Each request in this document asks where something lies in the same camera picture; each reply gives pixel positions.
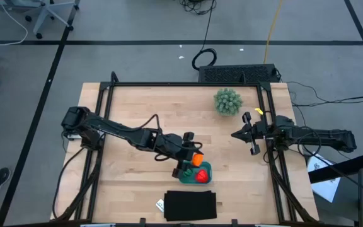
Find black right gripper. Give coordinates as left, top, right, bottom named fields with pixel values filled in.
left=231, top=112, right=277, bottom=156

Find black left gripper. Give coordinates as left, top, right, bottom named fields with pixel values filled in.
left=162, top=132, right=203, bottom=177

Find orange toy fruit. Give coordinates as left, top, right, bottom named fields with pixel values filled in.
left=191, top=153, right=204, bottom=167

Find red toy apple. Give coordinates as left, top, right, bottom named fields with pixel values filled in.
left=195, top=169, right=209, bottom=184

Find teal plastic tupperware container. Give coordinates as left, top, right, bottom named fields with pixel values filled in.
left=178, top=160, right=213, bottom=185

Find green spiky artificial plant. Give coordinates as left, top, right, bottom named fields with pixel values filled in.
left=213, top=88, right=244, bottom=117

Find black cloth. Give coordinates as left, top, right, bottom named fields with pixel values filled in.
left=163, top=190, right=217, bottom=222

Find black mesh computer case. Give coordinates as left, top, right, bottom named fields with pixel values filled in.
left=198, top=64, right=280, bottom=84

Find white paper booklet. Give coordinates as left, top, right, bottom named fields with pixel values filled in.
left=306, top=153, right=342, bottom=203

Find black beam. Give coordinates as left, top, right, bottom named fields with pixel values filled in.
left=308, top=152, right=363, bottom=184

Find office chair base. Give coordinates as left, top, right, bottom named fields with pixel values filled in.
left=0, top=0, right=81, bottom=40

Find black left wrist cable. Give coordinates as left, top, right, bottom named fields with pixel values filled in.
left=133, top=113, right=173, bottom=162

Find black floor cables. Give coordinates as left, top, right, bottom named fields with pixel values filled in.
left=287, top=80, right=363, bottom=108

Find black hanging cable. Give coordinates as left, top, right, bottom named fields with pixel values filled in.
left=191, top=0, right=217, bottom=71

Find yellow hanging cable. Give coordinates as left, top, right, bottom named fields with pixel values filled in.
left=263, top=0, right=284, bottom=64

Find black aluminium table frame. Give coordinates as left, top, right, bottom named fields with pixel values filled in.
left=50, top=71, right=320, bottom=227

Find white floor cable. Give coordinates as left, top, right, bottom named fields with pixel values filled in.
left=0, top=3, right=29, bottom=47

